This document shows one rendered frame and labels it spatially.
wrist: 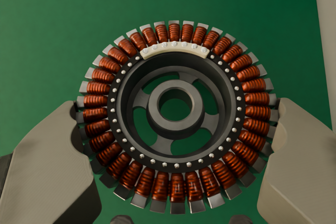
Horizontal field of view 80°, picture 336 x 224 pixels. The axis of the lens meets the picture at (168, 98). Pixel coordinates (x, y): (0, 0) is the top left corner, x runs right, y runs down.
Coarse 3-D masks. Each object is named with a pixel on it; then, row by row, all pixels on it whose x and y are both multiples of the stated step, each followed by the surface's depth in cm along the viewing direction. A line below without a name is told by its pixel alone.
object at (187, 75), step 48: (144, 48) 12; (192, 48) 12; (240, 48) 12; (96, 96) 11; (144, 96) 13; (192, 96) 12; (240, 96) 11; (96, 144) 10; (144, 144) 12; (240, 144) 10; (144, 192) 9; (192, 192) 9; (240, 192) 10
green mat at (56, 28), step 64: (0, 0) 17; (64, 0) 17; (128, 0) 17; (192, 0) 17; (256, 0) 17; (0, 64) 17; (64, 64) 17; (256, 64) 17; (320, 64) 17; (0, 128) 17; (256, 192) 17
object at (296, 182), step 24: (288, 120) 9; (312, 120) 9; (288, 144) 8; (312, 144) 8; (288, 168) 7; (312, 168) 7; (264, 192) 6; (288, 192) 6; (312, 192) 6; (264, 216) 7; (288, 216) 6; (312, 216) 5
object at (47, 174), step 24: (48, 120) 10; (72, 120) 10; (24, 144) 8; (48, 144) 8; (72, 144) 8; (24, 168) 7; (48, 168) 7; (72, 168) 7; (24, 192) 6; (48, 192) 6; (72, 192) 6; (96, 192) 7; (0, 216) 5; (24, 216) 5; (48, 216) 5; (72, 216) 6; (96, 216) 7
